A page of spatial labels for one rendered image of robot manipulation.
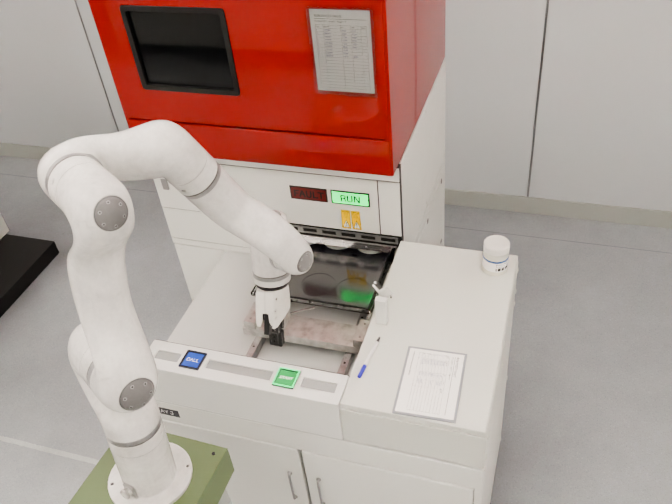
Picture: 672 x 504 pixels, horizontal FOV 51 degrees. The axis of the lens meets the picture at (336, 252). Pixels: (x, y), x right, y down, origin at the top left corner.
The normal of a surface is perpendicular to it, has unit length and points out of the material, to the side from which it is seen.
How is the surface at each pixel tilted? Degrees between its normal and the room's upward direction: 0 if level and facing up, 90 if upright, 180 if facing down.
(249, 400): 90
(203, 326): 0
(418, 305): 0
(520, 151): 90
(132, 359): 62
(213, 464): 4
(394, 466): 90
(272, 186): 90
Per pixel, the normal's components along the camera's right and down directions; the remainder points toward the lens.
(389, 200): -0.30, 0.64
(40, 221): -0.09, -0.76
